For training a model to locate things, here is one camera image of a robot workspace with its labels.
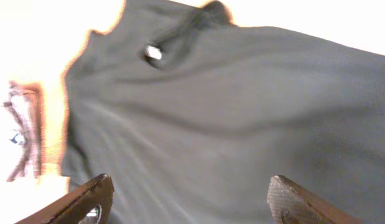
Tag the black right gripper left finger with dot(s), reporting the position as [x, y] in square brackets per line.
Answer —
[89, 203]

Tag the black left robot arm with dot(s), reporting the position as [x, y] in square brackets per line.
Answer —
[20, 144]

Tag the black t-shirt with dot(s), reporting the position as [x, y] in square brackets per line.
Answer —
[191, 116]

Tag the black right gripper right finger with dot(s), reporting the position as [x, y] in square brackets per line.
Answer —
[292, 204]

